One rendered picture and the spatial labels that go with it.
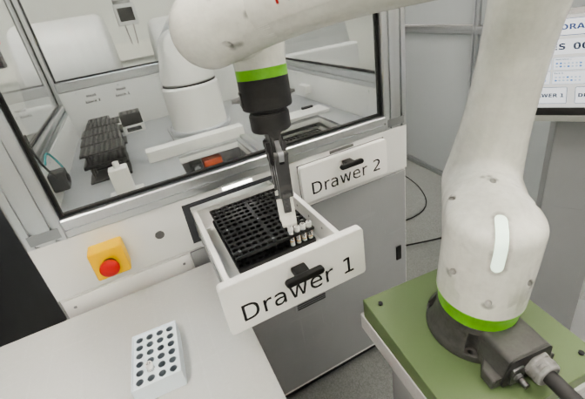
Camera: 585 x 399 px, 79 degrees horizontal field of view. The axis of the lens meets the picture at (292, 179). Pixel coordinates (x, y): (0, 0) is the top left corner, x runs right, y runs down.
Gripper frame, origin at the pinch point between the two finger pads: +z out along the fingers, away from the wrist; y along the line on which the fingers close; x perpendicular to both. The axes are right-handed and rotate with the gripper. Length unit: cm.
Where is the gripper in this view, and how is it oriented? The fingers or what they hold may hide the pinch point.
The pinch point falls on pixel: (285, 207)
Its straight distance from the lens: 73.2
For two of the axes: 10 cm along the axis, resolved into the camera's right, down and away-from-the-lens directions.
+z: 1.5, 9.2, 3.6
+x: 9.6, -2.2, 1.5
